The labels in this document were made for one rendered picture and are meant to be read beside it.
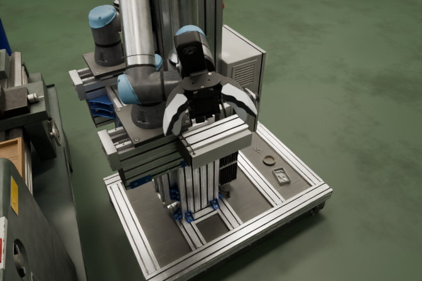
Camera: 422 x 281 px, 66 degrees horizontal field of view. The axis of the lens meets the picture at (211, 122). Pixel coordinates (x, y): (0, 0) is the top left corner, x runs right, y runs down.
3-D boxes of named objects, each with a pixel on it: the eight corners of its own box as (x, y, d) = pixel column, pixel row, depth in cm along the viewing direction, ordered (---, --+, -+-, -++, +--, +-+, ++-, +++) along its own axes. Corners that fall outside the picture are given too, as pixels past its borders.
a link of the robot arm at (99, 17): (88, 39, 145) (80, 10, 136) (112, 29, 153) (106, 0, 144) (105, 47, 139) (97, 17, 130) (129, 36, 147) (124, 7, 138)
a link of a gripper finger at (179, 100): (173, 154, 55) (198, 120, 61) (164, 129, 51) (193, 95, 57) (157, 150, 56) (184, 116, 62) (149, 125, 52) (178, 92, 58)
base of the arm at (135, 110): (162, 98, 127) (160, 77, 121) (179, 120, 117) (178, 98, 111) (125, 111, 121) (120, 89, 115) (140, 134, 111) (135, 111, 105)
